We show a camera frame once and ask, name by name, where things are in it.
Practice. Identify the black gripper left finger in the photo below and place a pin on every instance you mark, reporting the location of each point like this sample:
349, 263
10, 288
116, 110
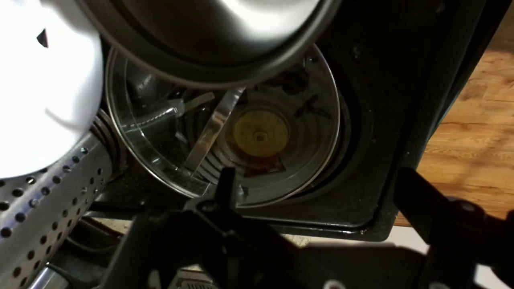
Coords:
227, 187

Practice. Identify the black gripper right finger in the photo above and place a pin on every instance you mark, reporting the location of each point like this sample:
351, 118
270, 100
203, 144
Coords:
423, 206

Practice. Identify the electric coil burner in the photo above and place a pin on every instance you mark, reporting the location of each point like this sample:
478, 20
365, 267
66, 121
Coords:
278, 161

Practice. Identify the black electric stove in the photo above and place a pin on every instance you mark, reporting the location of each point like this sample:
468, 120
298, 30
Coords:
386, 107

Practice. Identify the stainless steel thermos tumbler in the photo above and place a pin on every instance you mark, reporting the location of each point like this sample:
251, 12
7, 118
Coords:
214, 33

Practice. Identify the perforated steel utensil holder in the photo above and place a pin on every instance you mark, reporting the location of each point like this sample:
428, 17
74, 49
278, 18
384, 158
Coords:
49, 210

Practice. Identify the white thermos bottle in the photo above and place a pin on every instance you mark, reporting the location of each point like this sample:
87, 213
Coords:
49, 97

